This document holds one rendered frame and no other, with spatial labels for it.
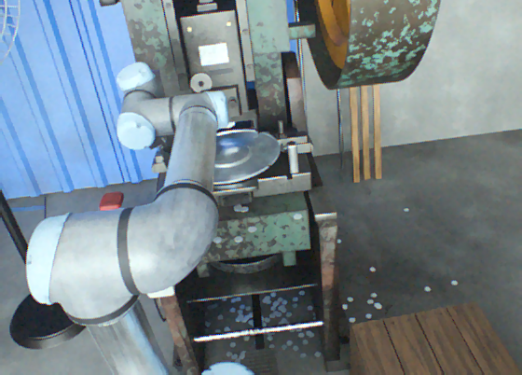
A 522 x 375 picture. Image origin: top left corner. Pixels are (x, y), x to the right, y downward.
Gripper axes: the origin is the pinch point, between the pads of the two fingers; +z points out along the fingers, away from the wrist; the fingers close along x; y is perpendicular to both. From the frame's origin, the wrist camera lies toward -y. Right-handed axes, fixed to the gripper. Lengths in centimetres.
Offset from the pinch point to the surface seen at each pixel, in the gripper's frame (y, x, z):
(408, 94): -14, 151, 102
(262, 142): 4.2, 22.9, 8.7
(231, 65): 0.3, 27.0, -15.2
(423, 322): 57, 8, 50
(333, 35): 14, 55, -7
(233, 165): 5.0, 9.8, 4.4
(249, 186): 14.7, 4.8, 3.4
